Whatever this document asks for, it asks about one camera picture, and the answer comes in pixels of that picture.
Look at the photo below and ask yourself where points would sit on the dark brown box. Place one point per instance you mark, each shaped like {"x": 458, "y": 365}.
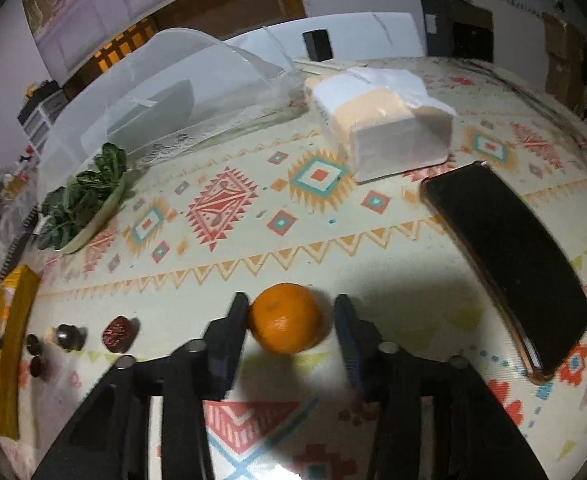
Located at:
{"x": 473, "y": 35}

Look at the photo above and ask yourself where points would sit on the small dark plum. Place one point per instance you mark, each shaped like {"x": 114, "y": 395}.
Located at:
{"x": 68, "y": 336}

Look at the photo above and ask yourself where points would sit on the cream oval plate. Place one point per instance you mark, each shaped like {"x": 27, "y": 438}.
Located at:
{"x": 93, "y": 230}

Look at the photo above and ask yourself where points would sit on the orange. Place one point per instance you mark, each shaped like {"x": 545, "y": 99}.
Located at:
{"x": 286, "y": 317}

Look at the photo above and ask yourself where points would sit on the wrinkled red date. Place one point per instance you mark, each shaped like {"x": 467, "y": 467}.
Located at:
{"x": 118, "y": 332}

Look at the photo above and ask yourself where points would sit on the cardboard boxes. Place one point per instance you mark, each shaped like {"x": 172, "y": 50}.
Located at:
{"x": 571, "y": 60}

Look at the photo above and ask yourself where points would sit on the yellow box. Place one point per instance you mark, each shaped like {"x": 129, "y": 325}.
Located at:
{"x": 15, "y": 340}

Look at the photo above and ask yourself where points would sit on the tissue pack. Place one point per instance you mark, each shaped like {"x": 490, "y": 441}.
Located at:
{"x": 383, "y": 125}

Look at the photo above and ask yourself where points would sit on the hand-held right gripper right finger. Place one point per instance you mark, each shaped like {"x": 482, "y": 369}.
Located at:
{"x": 348, "y": 345}

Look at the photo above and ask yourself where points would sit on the black smartphone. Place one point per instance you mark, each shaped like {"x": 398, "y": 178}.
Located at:
{"x": 513, "y": 265}

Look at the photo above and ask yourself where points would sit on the white mesh food cover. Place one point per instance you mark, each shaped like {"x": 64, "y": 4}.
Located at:
{"x": 173, "y": 60}

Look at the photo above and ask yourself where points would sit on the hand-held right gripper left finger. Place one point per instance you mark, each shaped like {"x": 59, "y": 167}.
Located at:
{"x": 228, "y": 345}

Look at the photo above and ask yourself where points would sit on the small dark fruit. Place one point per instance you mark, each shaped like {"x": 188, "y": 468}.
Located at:
{"x": 34, "y": 344}
{"x": 38, "y": 366}

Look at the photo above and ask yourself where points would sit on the small black box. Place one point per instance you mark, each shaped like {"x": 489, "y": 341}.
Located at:
{"x": 317, "y": 45}

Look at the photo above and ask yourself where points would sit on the plastic drawer unit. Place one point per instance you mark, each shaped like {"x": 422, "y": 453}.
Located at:
{"x": 40, "y": 122}

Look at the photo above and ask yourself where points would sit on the green spinach leaves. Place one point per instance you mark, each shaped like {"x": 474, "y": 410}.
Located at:
{"x": 80, "y": 200}

